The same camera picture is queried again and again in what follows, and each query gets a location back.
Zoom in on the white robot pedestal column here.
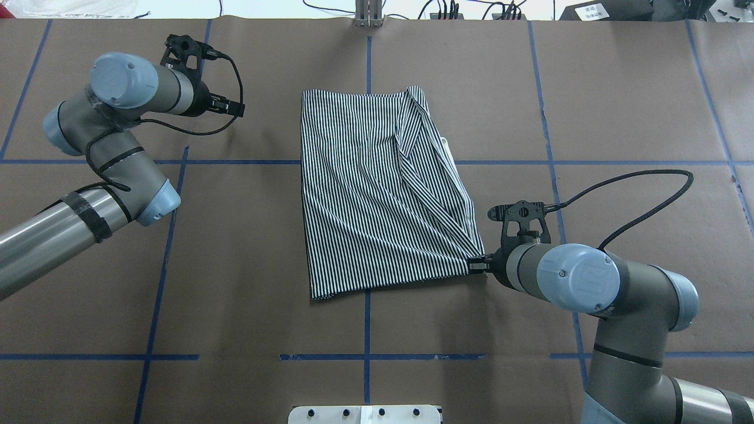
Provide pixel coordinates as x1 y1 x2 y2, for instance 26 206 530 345
287 403 444 423

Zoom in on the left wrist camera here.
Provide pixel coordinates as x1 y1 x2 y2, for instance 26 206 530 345
159 34 226 73

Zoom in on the black box device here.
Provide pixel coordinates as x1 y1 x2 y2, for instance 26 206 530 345
558 1 654 22

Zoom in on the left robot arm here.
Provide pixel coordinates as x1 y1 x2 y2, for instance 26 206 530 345
1 52 245 300

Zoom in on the blue white striped shirt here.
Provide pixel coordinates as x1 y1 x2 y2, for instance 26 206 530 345
300 86 484 300

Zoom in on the aluminium frame post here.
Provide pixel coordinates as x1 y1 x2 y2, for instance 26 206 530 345
353 0 385 28

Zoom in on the orange black terminal strip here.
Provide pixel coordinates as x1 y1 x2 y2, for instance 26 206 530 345
428 1 464 21

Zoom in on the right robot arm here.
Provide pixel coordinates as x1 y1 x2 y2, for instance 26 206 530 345
468 243 752 423

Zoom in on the clear plastic bag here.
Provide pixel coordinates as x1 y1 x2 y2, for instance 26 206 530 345
2 1 139 19

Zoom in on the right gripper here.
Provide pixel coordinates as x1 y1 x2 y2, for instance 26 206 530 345
468 247 512 286

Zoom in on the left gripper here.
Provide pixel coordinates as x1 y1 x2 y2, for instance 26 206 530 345
191 84 245 117

